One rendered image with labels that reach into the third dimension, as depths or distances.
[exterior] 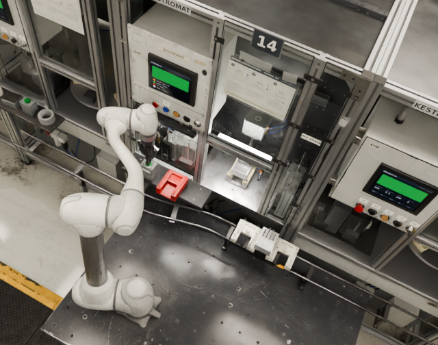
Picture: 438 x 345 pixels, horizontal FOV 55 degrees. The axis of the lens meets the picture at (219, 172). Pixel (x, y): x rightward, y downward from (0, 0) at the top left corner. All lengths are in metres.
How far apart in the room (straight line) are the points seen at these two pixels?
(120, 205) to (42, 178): 2.05
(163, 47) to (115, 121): 0.43
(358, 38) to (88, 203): 1.25
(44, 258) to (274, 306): 1.73
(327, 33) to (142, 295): 1.44
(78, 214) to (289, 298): 1.32
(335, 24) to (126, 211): 1.12
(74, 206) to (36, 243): 1.70
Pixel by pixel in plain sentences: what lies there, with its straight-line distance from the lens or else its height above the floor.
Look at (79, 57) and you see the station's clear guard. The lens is 2.40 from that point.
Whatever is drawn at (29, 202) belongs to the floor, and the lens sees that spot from 3.64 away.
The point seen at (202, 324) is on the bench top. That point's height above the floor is 0.68.
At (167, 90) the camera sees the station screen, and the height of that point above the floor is 1.58.
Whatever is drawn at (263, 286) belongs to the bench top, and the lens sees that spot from 2.53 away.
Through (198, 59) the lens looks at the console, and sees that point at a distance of 1.86.
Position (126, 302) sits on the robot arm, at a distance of 2.20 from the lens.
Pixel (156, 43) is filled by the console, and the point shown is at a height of 1.79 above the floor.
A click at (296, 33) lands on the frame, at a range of 1.76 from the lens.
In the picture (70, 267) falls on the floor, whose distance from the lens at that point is 3.31.
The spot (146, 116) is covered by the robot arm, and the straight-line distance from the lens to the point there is 2.07.
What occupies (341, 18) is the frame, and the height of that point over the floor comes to 2.01.
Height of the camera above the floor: 2.99
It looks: 54 degrees down
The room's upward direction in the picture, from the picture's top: 12 degrees clockwise
